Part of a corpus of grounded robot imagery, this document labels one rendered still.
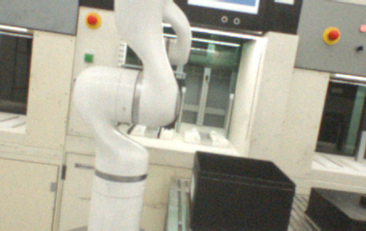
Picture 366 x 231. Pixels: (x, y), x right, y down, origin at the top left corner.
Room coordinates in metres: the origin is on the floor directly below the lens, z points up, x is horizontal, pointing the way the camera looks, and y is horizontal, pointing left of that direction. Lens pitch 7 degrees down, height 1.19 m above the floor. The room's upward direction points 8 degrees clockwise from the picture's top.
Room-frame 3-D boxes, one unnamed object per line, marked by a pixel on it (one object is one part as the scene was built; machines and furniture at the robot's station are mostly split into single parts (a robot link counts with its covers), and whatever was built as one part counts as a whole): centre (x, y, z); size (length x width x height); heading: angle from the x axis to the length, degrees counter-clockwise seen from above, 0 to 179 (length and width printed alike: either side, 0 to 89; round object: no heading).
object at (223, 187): (1.11, -0.21, 0.85); 0.28 x 0.28 x 0.17; 1
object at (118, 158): (0.80, 0.15, 1.07); 0.19 x 0.12 x 0.24; 90
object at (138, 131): (1.79, 0.13, 0.89); 0.22 x 0.21 x 0.04; 2
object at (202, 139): (1.79, -0.14, 0.89); 0.22 x 0.21 x 0.04; 2
